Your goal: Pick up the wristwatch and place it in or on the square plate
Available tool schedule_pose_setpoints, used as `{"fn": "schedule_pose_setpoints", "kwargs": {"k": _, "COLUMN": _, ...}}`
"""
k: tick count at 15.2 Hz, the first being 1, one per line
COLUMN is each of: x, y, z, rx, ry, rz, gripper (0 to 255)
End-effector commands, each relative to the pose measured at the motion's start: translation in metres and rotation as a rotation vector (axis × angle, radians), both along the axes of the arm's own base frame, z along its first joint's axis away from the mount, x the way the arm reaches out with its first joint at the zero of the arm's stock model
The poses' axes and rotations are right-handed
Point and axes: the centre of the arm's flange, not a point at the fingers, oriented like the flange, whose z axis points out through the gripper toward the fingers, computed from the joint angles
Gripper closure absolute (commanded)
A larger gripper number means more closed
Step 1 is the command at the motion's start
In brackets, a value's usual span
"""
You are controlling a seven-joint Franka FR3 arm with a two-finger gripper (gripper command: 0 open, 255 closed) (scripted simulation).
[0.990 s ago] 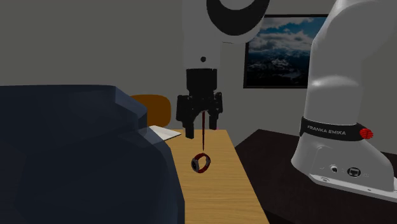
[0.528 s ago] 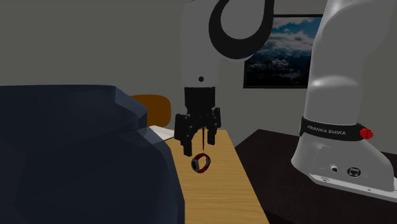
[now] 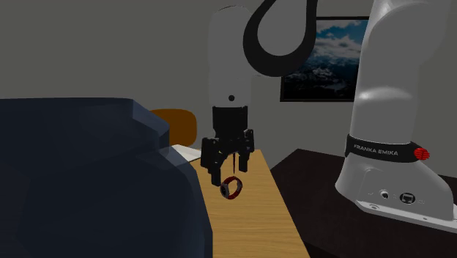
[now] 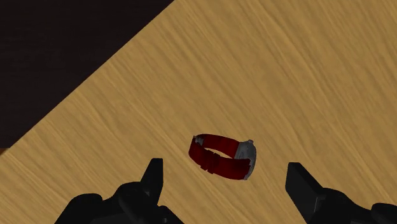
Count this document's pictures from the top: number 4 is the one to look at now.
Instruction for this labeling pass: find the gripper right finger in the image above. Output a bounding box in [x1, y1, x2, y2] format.
[284, 162, 397, 224]

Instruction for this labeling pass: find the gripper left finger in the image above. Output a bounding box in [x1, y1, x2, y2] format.
[54, 157, 185, 224]

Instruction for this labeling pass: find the red strap wristwatch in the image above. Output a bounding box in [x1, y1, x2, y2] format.
[188, 133, 257, 181]

